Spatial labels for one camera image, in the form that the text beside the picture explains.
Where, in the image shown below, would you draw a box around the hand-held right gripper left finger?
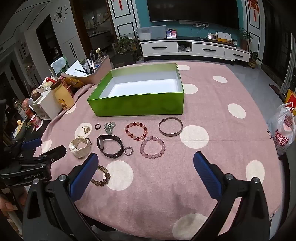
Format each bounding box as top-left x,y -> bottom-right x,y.
22,152 -> 102,241

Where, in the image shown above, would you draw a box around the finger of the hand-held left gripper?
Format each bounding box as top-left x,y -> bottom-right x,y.
39,145 -> 67,163
21,138 -> 42,151

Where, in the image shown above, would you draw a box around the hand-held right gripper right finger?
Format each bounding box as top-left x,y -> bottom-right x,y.
193,151 -> 271,241

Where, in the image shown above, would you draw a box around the brown bead bracelet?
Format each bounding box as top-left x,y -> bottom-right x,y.
90,164 -> 111,186

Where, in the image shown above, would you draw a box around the white wrist watch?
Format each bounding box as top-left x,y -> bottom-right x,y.
68,137 -> 92,159

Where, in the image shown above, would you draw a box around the dark brown wrist watch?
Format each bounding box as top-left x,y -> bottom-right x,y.
97,134 -> 125,159

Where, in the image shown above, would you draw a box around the silver crystal brooch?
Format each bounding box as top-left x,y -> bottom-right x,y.
104,121 -> 116,134

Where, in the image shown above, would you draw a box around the metal bangle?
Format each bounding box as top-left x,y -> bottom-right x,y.
158,117 -> 183,136

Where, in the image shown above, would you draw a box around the pink bead bracelet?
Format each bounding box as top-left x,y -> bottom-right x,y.
140,136 -> 165,158

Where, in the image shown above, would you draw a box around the red bead bracelet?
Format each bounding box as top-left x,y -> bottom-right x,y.
124,122 -> 148,141

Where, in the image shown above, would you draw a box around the green cardboard box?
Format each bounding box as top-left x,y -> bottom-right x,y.
87,63 -> 185,117

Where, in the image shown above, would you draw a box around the person's left hand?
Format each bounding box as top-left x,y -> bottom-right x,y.
0,185 -> 28,218

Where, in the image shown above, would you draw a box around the white plastic container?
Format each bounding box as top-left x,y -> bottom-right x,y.
32,89 -> 62,120

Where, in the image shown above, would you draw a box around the pink polka dot tablecloth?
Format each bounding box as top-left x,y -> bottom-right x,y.
32,61 -> 286,241

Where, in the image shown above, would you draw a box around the yellow bear bottle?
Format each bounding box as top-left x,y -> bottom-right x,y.
50,80 -> 74,110

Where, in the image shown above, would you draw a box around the yellow snack packets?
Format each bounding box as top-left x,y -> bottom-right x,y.
63,77 -> 81,90

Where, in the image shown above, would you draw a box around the green white rolled sheet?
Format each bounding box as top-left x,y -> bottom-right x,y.
48,57 -> 68,77

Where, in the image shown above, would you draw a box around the white paper sheets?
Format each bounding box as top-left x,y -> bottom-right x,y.
61,60 -> 89,77

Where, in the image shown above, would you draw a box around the white printed plastic bag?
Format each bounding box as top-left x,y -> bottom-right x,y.
267,102 -> 296,156

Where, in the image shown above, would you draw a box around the cardboard pen holder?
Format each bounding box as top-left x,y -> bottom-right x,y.
88,56 -> 112,85

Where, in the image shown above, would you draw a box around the yellow red sign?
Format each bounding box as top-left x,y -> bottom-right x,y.
284,89 -> 296,109

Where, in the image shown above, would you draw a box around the small potted plant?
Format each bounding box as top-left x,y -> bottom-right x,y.
248,51 -> 263,69

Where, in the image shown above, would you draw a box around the glass tank with plants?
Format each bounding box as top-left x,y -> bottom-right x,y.
113,36 -> 139,67

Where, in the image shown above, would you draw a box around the white television cabinet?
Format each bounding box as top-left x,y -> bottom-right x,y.
140,37 -> 251,64

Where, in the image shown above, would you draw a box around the tall potted plant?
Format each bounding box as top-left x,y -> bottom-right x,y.
239,28 -> 253,51

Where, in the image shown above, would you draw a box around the desk calendar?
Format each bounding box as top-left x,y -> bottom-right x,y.
216,31 -> 232,43

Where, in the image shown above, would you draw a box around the white power strip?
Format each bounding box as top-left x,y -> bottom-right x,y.
179,20 -> 210,27

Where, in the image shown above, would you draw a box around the clear plastic storage box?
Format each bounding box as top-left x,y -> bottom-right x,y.
136,25 -> 167,41

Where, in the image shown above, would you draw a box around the black television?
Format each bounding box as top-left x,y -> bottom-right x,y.
146,0 -> 240,29

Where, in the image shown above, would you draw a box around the black wall clock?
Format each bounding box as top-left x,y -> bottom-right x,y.
54,6 -> 69,24

